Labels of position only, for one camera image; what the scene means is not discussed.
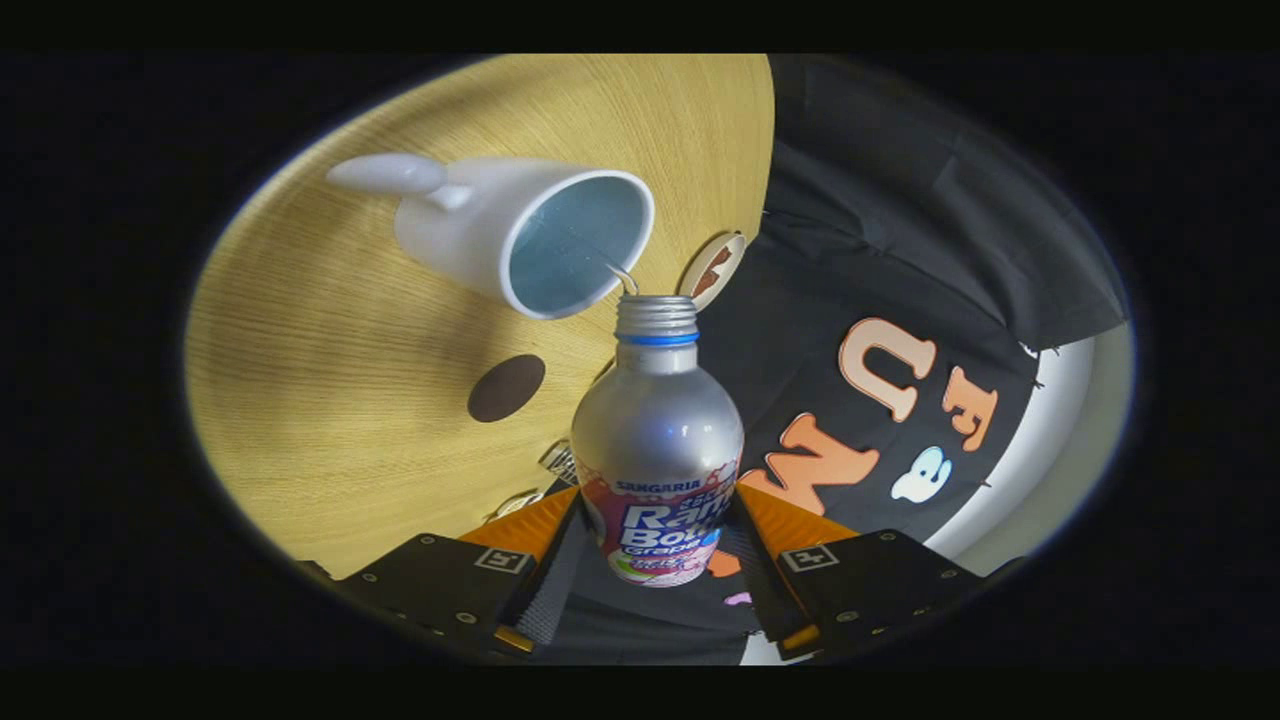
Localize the wooden table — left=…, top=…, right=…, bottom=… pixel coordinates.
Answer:
left=185, top=55, right=776, bottom=581

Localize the clear juice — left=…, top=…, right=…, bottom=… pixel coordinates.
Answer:
left=575, top=235, right=641, bottom=297

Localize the white round plate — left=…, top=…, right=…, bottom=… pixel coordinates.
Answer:
left=677, top=232, right=748, bottom=313

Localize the white cup blue inside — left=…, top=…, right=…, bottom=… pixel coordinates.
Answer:
left=327, top=153, right=657, bottom=321

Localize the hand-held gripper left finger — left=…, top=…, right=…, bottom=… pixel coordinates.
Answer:
left=335, top=487, right=586, bottom=661

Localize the dark brown round coaster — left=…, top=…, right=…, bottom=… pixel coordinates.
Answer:
left=467, top=354, right=547, bottom=423

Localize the silver juice bottle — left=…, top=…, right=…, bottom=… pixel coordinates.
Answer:
left=571, top=295, right=746, bottom=588

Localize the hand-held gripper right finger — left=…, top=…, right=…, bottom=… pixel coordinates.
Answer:
left=735, top=485, right=986, bottom=661

